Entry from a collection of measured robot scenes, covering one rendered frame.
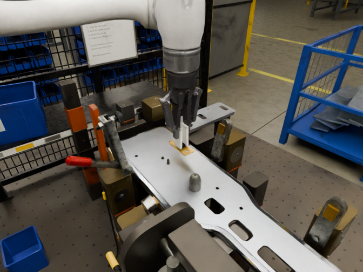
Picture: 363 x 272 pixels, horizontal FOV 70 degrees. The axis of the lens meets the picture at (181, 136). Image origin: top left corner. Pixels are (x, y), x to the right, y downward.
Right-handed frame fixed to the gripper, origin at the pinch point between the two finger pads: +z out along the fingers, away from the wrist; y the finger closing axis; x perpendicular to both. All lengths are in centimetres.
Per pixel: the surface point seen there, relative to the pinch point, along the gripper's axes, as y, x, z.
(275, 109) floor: -221, -103, 108
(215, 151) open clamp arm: -9.2, 5.3, 6.9
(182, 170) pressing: 3.5, 5.3, 7.9
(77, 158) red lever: 29.4, 0.6, -6.1
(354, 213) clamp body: -15.2, 43.0, 3.4
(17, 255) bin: 52, -21, 38
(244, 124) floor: -165, -103, 108
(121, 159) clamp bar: 19.9, 1.8, -2.1
